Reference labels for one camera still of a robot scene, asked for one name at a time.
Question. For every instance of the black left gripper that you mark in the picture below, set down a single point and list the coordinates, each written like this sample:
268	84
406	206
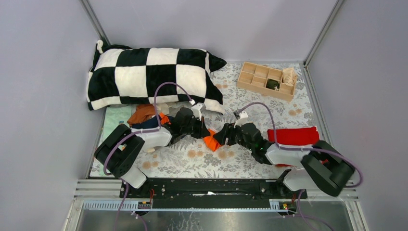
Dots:
202	131

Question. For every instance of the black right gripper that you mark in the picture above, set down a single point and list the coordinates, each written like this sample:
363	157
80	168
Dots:
227	131

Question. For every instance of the orange underwear white trim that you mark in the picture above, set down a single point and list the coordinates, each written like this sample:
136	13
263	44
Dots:
210	142

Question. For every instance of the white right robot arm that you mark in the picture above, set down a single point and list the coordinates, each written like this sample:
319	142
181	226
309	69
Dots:
317	166

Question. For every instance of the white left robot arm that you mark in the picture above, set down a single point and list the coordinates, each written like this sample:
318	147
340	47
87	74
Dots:
119	151

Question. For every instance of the navy underwear orange trim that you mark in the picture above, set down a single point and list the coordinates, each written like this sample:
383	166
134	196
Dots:
153	123

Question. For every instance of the floral bed sheet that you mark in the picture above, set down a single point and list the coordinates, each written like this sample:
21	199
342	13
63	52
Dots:
190	158

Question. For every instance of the cream beige garment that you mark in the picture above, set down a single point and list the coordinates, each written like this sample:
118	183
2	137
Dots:
164	107

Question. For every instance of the rust brown garment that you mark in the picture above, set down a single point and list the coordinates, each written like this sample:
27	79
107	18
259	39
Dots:
142	113

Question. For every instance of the wooden compartment organizer box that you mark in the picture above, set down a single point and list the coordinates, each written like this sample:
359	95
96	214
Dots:
253	77

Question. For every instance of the rolled dark green garment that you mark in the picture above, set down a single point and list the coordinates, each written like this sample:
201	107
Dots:
273	84

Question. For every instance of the mint green printed cloth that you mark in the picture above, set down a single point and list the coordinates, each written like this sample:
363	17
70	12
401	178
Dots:
115	116

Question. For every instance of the red folded cloth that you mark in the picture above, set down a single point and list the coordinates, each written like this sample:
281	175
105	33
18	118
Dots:
292	137

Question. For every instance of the rolled beige garment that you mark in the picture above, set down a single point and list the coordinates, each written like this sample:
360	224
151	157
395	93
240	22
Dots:
289	76

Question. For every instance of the black white checkered pillow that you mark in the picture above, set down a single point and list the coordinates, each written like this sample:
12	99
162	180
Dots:
124	75

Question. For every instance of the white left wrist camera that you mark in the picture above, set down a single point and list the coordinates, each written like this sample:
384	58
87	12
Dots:
197	110

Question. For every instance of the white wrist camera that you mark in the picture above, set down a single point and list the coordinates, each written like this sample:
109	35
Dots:
241	118
197	110

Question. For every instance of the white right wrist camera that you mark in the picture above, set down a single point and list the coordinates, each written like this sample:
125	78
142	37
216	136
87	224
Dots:
241	118

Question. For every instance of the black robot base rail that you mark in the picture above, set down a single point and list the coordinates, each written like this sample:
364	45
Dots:
220	190

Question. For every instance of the perforated metal cable tray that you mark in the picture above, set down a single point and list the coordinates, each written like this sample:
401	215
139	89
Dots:
267	205

